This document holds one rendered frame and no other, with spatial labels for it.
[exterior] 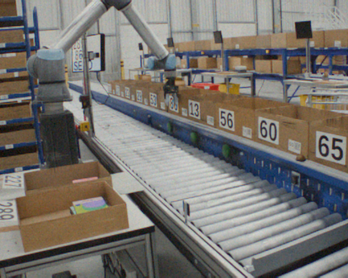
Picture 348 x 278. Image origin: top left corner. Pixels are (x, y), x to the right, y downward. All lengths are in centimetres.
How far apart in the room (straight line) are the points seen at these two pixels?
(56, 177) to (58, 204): 33
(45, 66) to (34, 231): 99
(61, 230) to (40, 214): 29
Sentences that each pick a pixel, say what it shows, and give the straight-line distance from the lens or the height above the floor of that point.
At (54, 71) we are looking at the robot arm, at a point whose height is 131.
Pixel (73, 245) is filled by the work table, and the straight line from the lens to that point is 128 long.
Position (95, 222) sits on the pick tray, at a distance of 128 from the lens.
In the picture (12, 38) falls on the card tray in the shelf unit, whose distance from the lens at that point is 301.
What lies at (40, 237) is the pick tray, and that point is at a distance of 126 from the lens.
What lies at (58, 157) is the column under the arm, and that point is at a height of 85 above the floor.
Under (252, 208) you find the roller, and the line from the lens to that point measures 145.
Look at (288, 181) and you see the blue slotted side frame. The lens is 167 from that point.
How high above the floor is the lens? 135
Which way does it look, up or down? 13 degrees down
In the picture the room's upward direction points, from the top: 3 degrees counter-clockwise
